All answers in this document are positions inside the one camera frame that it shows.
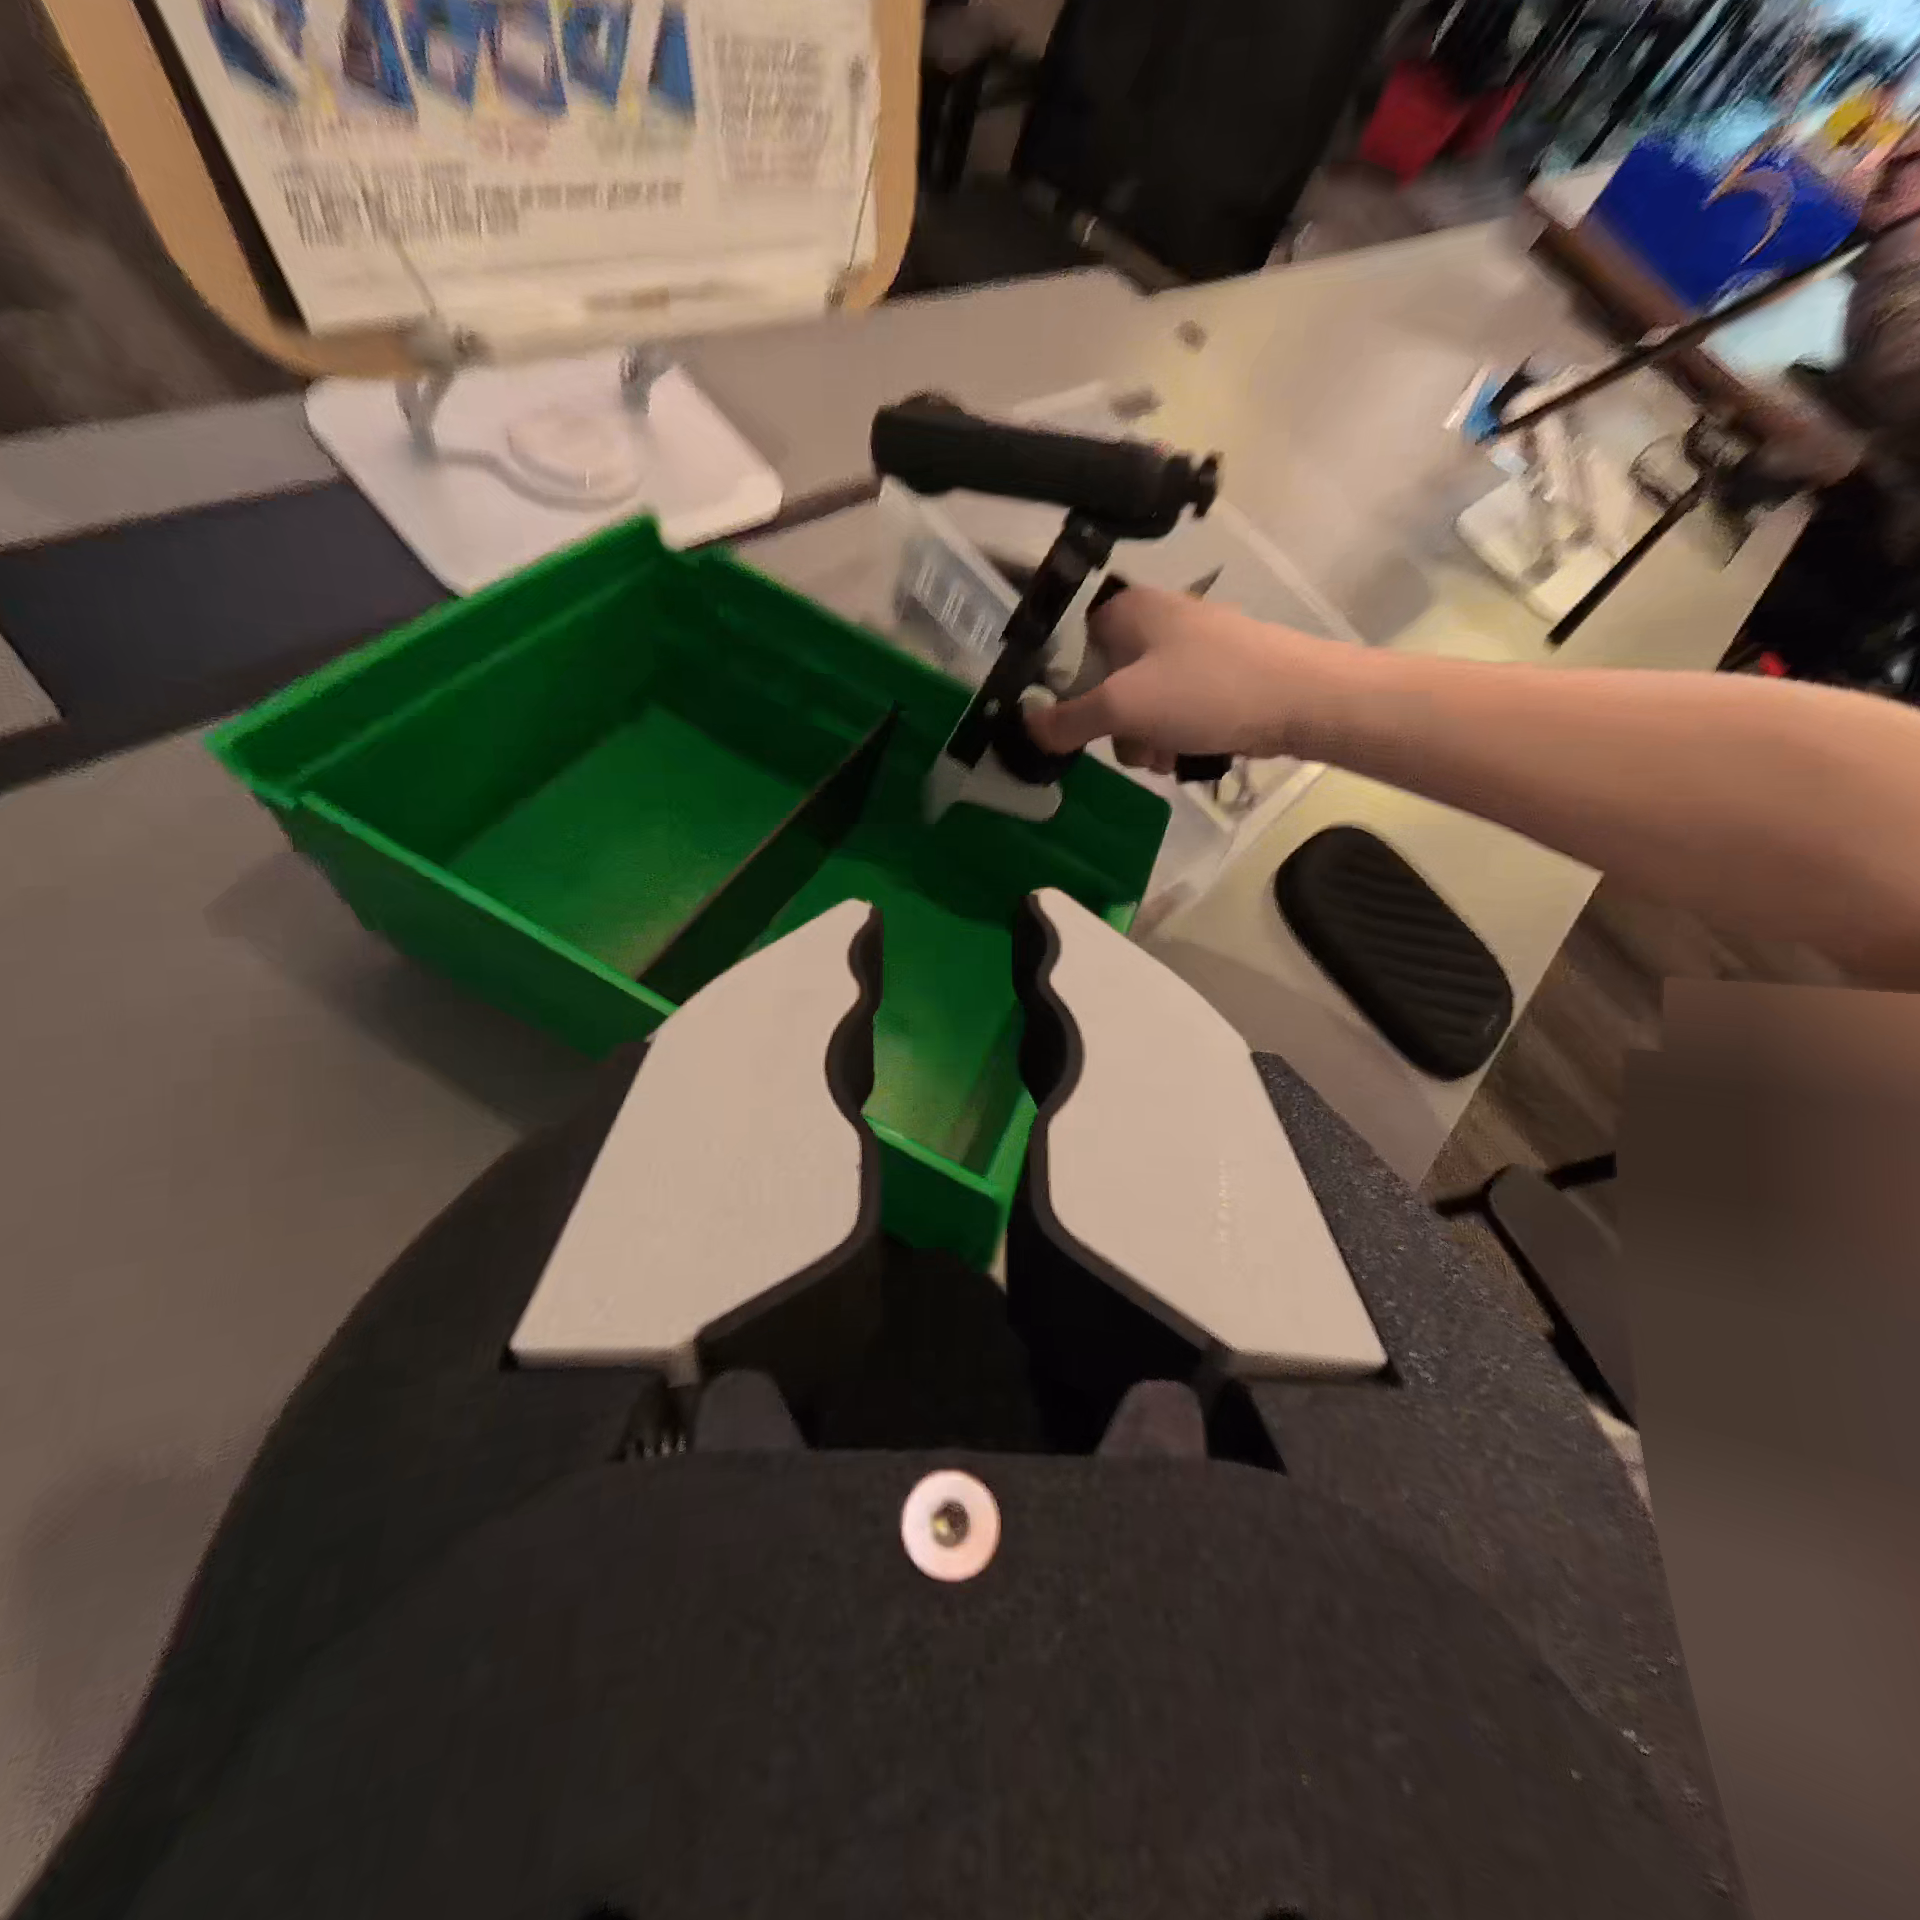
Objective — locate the clear plastic box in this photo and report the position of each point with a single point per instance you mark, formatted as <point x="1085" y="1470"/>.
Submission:
<point x="961" y="585"/>

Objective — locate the blue container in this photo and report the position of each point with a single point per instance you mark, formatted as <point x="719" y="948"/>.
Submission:
<point x="1693" y="225"/>

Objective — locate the person's right hand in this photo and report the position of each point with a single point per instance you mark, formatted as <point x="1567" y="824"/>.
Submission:
<point x="1201" y="675"/>

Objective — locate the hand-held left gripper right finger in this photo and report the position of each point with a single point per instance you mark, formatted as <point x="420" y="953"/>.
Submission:
<point x="1201" y="1201"/>

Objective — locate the instruction sheet on stand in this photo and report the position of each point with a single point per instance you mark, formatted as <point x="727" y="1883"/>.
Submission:
<point x="148" y="195"/>

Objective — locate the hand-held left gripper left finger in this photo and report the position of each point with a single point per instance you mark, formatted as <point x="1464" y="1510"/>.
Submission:
<point x="675" y="1201"/>

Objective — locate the white metal stand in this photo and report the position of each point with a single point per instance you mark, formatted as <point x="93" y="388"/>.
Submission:
<point x="450" y="510"/>

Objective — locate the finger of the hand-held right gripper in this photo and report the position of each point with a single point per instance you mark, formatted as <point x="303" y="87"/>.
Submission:
<point x="989" y="799"/>

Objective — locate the person's right forearm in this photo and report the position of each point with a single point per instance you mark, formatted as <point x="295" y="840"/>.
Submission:
<point x="1651" y="780"/>

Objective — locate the green plastic bin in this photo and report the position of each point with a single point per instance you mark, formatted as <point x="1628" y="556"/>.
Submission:
<point x="629" y="840"/>

